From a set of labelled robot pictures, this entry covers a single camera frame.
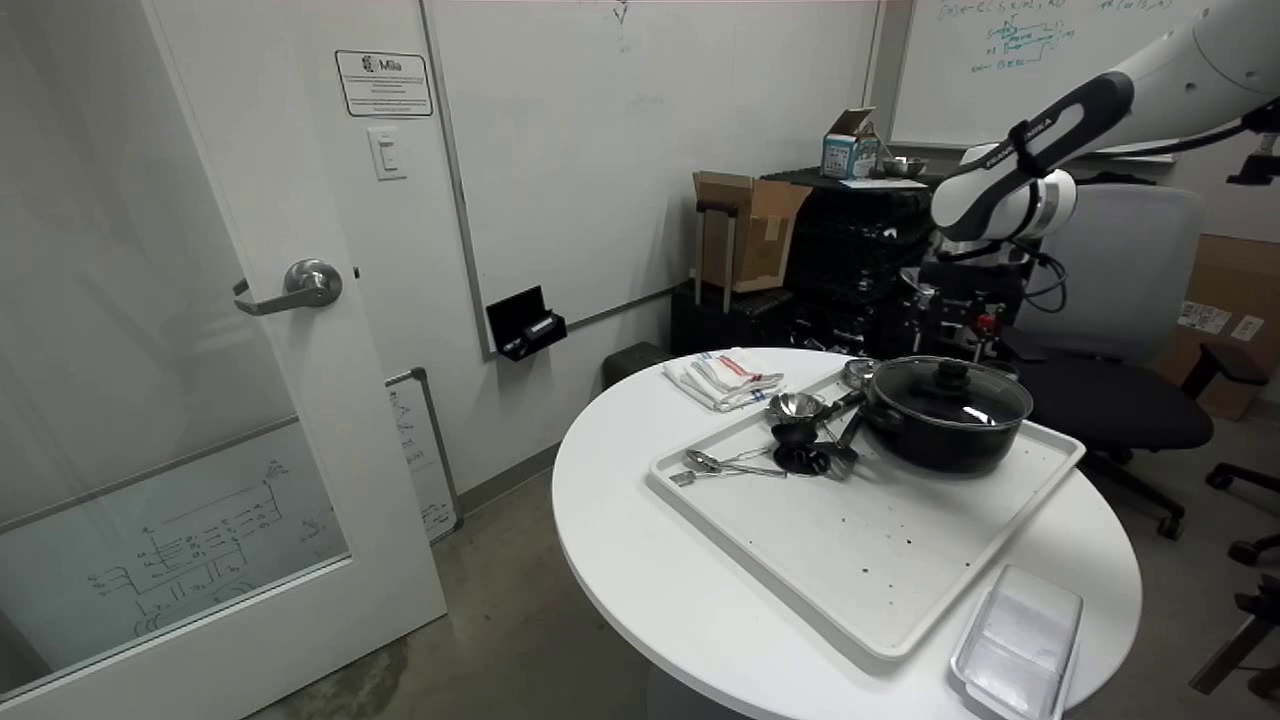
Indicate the round white table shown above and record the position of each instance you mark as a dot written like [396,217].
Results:
[721,636]

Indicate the black pot with handle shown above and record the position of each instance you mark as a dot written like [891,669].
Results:
[826,447]

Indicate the black trash bin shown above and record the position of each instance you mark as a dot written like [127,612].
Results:
[631,360]

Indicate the metal spoon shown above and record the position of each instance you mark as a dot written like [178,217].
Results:
[708,465]

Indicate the cardboard box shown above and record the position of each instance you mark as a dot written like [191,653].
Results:
[744,229]

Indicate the clear plastic container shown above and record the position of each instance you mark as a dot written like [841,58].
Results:
[1018,651]

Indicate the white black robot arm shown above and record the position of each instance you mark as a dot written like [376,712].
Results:
[1194,85]

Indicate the black marker holder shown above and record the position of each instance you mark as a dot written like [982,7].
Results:
[520,324]

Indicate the glass pot lid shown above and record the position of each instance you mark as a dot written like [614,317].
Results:
[955,388]

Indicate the white plastic tray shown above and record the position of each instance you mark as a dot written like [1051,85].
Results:
[872,562]

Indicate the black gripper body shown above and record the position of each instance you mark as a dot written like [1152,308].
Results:
[972,296]

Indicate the white door with handle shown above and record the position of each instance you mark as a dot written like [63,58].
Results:
[201,482]

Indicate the white folded cloth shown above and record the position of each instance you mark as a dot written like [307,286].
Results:
[721,381]

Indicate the wall whiteboard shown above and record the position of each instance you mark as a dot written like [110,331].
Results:
[573,129]

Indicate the black office chair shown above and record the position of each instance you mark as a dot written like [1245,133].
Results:
[1124,257]

